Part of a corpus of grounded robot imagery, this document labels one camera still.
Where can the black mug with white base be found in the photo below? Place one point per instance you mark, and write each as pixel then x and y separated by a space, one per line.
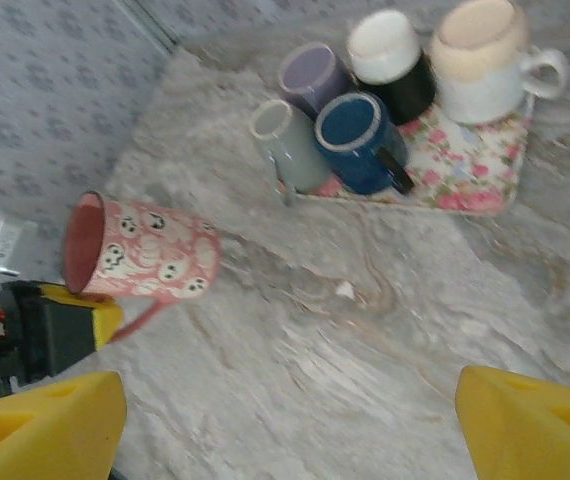
pixel 395 65

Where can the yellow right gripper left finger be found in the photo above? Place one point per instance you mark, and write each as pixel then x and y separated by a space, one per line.
pixel 50 430

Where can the pink mug with ghost print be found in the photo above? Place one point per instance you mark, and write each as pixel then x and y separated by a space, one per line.
pixel 155 250

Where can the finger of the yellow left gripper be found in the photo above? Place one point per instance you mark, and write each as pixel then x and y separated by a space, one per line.
pixel 107 320

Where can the cream speckled mug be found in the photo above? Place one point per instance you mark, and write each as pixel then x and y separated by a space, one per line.
pixel 480 65

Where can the purple mug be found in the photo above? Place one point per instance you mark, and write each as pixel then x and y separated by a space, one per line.
pixel 315 75

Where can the aluminium corner post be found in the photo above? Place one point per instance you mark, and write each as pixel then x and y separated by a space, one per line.
pixel 157 25

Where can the small grey mug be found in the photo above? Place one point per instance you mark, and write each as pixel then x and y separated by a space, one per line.
pixel 295 155

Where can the floral print tray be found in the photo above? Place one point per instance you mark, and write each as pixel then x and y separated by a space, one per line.
pixel 470 170

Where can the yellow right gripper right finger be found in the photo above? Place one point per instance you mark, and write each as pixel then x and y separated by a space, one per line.
pixel 515 430

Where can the dark blue mug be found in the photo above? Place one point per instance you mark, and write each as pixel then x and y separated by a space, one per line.
pixel 360 150

